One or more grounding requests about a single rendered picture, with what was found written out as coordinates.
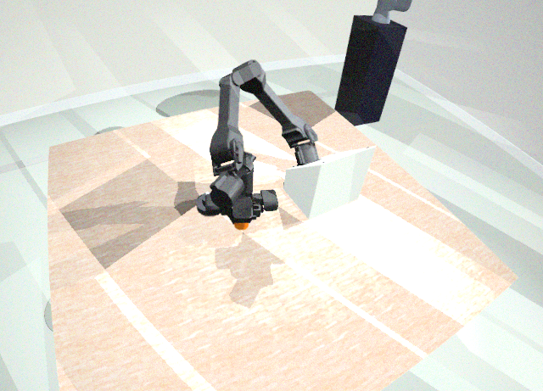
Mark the orange cylinder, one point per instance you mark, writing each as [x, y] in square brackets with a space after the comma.
[241, 226]

